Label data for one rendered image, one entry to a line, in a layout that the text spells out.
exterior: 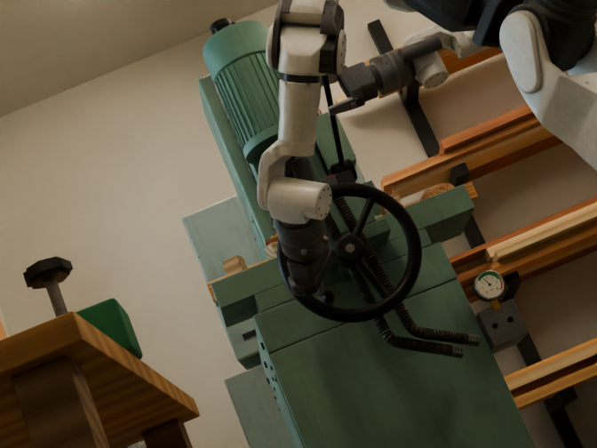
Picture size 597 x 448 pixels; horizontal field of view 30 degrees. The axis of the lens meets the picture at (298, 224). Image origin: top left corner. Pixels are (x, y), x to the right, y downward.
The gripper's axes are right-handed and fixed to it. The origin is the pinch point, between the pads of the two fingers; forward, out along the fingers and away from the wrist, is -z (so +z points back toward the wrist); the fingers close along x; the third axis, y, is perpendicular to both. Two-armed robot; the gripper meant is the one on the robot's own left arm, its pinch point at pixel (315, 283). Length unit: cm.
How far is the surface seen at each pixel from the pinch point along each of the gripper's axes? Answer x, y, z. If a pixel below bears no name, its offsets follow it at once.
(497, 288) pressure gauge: 25.1, -27.1, -22.1
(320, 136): 67, 32, -27
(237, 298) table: 5.4, 24.1, -17.4
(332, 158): 64, 28, -30
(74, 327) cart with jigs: -82, -34, 95
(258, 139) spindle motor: 44, 35, -8
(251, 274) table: 11.0, 22.8, -15.5
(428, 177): 187, 58, -156
